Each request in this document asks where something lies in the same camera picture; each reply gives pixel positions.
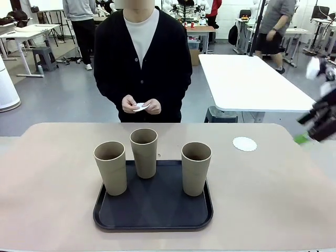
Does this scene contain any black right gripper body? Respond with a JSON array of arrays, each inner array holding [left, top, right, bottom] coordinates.
[[308, 88, 336, 142]]

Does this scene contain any tan paper cup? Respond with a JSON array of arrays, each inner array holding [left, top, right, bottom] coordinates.
[[181, 142, 213, 197], [93, 141, 128, 196], [129, 128, 159, 180]]

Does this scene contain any person's right forearm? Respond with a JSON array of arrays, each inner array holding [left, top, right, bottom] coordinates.
[[93, 70, 127, 107]]

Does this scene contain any person's left forearm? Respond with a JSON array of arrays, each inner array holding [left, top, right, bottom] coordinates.
[[157, 70, 193, 108]]

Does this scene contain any person's left hand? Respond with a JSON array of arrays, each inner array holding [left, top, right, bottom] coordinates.
[[145, 99, 162, 115]]

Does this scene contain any person's right hand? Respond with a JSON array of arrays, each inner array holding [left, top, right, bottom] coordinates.
[[121, 94, 140, 114]]

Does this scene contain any white folding table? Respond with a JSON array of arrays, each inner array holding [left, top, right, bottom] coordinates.
[[198, 54, 317, 123]]

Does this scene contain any black plastic stool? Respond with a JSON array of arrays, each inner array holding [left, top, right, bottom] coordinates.
[[204, 106, 239, 123]]

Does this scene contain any long white desk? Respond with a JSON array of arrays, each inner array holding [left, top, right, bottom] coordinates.
[[246, 26, 310, 66]]

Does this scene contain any black metal pole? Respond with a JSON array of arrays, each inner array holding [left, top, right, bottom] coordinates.
[[248, 0, 266, 57]]

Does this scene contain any black monitor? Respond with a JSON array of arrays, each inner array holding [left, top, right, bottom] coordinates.
[[311, 5, 330, 20]]

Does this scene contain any person in dark grey t-shirt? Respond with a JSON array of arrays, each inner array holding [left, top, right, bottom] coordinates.
[[256, 0, 297, 75]]

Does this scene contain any black backpack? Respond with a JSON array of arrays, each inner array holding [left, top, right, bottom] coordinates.
[[228, 23, 239, 46]]

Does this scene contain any cardboard box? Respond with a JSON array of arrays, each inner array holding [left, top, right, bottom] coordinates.
[[189, 49, 202, 66]]

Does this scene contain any wood top desk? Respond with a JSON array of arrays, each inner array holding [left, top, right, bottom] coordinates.
[[185, 25, 216, 55]]

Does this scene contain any person in red top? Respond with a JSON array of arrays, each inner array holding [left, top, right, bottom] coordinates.
[[206, 0, 223, 29]]

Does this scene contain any person in black cardigan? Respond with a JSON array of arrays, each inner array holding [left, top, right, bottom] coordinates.
[[93, 0, 193, 123]]

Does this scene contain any black plastic serving tray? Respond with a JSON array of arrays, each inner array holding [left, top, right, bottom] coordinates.
[[92, 160, 214, 233]]

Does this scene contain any person in grey sweatshirt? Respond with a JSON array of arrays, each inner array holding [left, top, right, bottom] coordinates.
[[62, 0, 97, 71]]

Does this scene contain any grey plastic stool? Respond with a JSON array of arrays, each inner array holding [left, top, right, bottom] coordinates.
[[31, 46, 59, 72]]

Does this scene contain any white board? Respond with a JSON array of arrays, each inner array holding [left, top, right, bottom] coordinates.
[[28, 0, 65, 13]]

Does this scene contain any white adjustable desk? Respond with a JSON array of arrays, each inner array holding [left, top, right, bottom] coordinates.
[[0, 24, 62, 78]]

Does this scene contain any white cylindrical appliance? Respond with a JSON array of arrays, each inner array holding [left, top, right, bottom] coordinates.
[[0, 56, 22, 113]]

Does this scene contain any dark brown bag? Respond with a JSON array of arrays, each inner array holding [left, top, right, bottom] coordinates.
[[6, 9, 29, 28]]

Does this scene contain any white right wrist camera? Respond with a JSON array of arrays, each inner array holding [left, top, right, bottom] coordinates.
[[306, 56, 326, 81]]

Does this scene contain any black cable pile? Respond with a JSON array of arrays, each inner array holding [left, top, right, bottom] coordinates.
[[61, 56, 82, 65]]

